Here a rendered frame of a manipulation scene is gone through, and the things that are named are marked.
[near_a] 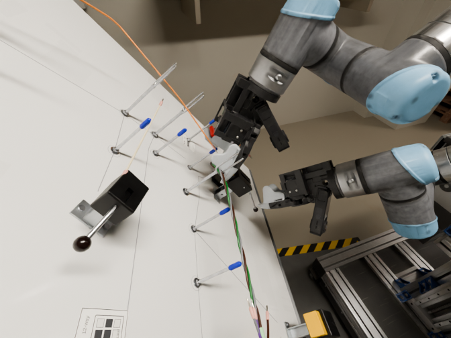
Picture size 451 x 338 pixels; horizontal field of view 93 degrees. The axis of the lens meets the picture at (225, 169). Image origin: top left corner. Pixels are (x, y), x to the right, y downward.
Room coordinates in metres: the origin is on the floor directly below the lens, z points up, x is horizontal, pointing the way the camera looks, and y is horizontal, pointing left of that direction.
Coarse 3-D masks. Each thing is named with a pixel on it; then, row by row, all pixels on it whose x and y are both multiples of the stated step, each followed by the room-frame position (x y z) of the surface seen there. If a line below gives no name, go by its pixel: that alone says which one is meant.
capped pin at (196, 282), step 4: (232, 264) 0.12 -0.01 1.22; (236, 264) 0.12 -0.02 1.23; (240, 264) 0.12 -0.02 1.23; (224, 268) 0.12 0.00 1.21; (228, 268) 0.12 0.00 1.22; (232, 268) 0.12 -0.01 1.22; (216, 272) 0.12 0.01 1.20; (220, 272) 0.12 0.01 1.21; (208, 276) 0.12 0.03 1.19; (212, 276) 0.12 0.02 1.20; (196, 280) 0.12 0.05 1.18; (200, 280) 0.12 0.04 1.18; (204, 280) 0.11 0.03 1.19; (196, 284) 0.11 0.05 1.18; (200, 284) 0.11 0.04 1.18
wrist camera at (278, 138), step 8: (264, 104) 0.36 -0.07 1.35; (256, 112) 0.36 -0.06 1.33; (264, 112) 0.36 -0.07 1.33; (264, 120) 0.36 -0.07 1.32; (272, 120) 0.36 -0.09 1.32; (272, 128) 0.35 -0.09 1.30; (280, 128) 0.36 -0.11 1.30; (272, 136) 0.35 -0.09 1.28; (280, 136) 0.35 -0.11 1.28; (272, 144) 0.36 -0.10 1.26; (280, 144) 0.35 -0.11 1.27; (288, 144) 0.35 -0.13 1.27
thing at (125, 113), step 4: (172, 64) 0.40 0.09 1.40; (176, 64) 0.40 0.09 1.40; (168, 68) 0.40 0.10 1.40; (172, 68) 0.38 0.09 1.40; (164, 72) 0.39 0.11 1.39; (168, 72) 0.38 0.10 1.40; (160, 76) 0.39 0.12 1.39; (164, 76) 0.38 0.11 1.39; (156, 80) 0.39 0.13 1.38; (160, 80) 0.38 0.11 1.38; (152, 84) 0.38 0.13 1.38; (156, 84) 0.38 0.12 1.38; (152, 88) 0.38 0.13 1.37; (144, 92) 0.38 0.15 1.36; (148, 92) 0.38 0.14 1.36; (140, 96) 0.38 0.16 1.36; (144, 96) 0.38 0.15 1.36; (136, 100) 0.38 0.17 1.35; (140, 100) 0.38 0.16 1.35; (132, 104) 0.38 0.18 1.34; (136, 104) 0.38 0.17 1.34; (128, 108) 0.37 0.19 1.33; (132, 108) 0.37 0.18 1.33; (124, 112) 0.37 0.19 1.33; (128, 112) 0.37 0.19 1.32; (124, 116) 0.37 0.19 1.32; (128, 116) 0.37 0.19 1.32
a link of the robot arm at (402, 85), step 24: (432, 24) 0.32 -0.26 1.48; (408, 48) 0.31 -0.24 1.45; (432, 48) 0.29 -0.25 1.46; (360, 72) 0.32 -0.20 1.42; (384, 72) 0.29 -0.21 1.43; (408, 72) 0.27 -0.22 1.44; (432, 72) 0.26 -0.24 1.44; (360, 96) 0.30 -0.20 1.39; (384, 96) 0.27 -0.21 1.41; (408, 96) 0.25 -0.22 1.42; (432, 96) 0.25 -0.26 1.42; (408, 120) 0.25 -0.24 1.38
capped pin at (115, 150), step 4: (148, 120) 0.27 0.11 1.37; (140, 124) 0.27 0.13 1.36; (144, 124) 0.27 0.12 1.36; (148, 124) 0.27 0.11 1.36; (140, 128) 0.27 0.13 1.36; (136, 132) 0.27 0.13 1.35; (128, 136) 0.27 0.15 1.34; (132, 136) 0.27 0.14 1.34; (124, 140) 0.27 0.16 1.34; (128, 140) 0.27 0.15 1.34; (120, 144) 0.27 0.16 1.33; (112, 148) 0.26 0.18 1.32; (116, 148) 0.26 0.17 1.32; (112, 152) 0.26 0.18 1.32; (116, 152) 0.26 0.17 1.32
